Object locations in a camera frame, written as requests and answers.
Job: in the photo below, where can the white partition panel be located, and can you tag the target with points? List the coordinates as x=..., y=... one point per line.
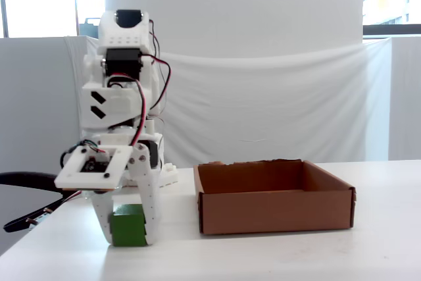
x=36, y=103
x=406, y=96

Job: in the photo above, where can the black bar with screws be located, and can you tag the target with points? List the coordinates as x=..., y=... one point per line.
x=19, y=223

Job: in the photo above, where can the green wooden cube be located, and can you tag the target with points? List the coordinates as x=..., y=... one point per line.
x=128, y=231

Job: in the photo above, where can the brown cardboard box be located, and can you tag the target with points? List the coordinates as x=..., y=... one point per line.
x=276, y=212

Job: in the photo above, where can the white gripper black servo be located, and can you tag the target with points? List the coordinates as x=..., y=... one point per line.
x=145, y=179

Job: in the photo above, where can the white camera mount circuit board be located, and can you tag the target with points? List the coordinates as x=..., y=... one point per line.
x=75, y=175

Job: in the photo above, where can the white cloth backdrop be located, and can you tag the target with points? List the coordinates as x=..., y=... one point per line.
x=263, y=103

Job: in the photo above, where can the dark grey office equipment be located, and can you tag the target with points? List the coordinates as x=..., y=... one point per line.
x=89, y=26

